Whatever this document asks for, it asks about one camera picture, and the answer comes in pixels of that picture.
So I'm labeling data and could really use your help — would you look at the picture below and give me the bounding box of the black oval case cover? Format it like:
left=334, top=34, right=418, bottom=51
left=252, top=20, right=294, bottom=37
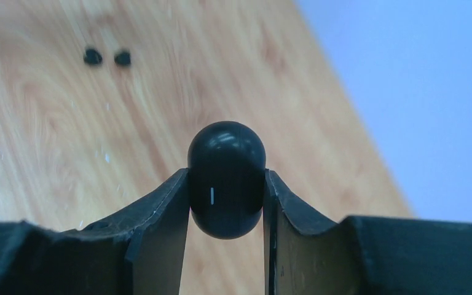
left=187, top=121, right=266, bottom=240

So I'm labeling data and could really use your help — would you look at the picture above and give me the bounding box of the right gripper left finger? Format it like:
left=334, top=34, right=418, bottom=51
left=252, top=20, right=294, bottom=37
left=0, top=169, right=189, bottom=294

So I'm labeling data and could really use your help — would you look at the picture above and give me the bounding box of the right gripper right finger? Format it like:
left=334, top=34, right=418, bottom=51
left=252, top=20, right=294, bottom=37
left=264, top=170, right=472, bottom=294

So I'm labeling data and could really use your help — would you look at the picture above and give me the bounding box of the black ear hook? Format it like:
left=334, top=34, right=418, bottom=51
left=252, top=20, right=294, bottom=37
left=114, top=50, right=132, bottom=68
left=83, top=48, right=103, bottom=66

